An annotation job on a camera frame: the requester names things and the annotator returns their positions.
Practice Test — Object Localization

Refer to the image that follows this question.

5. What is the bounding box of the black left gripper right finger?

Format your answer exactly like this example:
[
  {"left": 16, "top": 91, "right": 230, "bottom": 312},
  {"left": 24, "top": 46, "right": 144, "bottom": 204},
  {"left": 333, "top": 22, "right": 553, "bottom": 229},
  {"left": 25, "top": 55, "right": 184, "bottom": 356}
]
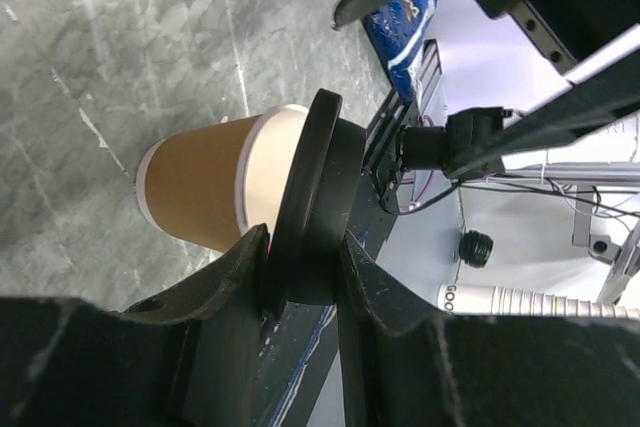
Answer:
[{"left": 337, "top": 235, "right": 639, "bottom": 426}]

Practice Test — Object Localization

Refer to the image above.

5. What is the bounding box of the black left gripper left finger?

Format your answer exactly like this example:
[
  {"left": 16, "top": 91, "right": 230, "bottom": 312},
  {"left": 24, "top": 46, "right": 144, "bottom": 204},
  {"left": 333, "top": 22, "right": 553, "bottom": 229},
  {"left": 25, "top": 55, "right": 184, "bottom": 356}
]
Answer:
[{"left": 1, "top": 226, "right": 268, "bottom": 426}]

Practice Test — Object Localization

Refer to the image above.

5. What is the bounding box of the brown paper coffee cup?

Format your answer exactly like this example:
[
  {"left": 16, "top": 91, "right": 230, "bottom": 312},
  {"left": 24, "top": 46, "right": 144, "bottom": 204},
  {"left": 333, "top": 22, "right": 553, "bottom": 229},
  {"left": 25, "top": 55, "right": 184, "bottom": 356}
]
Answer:
[{"left": 135, "top": 104, "right": 308, "bottom": 252}]

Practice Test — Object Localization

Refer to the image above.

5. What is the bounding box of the black plastic cup lid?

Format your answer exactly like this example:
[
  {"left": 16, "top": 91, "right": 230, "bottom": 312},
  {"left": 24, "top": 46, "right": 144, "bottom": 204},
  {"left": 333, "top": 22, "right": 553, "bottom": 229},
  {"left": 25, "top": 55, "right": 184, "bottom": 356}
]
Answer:
[{"left": 260, "top": 89, "right": 366, "bottom": 320}]

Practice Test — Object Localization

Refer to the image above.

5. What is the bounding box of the blue chips bag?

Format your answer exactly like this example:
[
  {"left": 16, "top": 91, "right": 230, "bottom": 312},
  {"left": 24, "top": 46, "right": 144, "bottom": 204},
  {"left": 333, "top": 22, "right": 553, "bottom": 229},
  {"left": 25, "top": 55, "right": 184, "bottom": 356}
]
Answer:
[{"left": 362, "top": 0, "right": 438, "bottom": 104}]

